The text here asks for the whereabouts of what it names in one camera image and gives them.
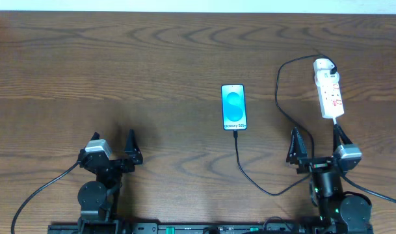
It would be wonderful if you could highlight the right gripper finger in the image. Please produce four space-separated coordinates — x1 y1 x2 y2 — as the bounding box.
287 127 308 163
333 123 353 151

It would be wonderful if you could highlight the black charging cable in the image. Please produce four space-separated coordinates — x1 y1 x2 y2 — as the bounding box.
232 53 338 197

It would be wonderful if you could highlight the blue screen Galaxy smartphone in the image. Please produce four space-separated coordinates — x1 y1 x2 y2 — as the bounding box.
221 84 248 131

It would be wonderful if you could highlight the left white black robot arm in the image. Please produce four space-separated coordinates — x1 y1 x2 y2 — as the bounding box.
77 129 143 233

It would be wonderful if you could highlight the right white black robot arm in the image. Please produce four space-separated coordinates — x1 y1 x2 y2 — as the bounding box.
286 124 373 233

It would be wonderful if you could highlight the white power strip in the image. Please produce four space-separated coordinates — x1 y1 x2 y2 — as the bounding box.
315 77 345 119

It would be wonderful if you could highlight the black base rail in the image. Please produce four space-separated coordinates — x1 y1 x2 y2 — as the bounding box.
47 222 374 234

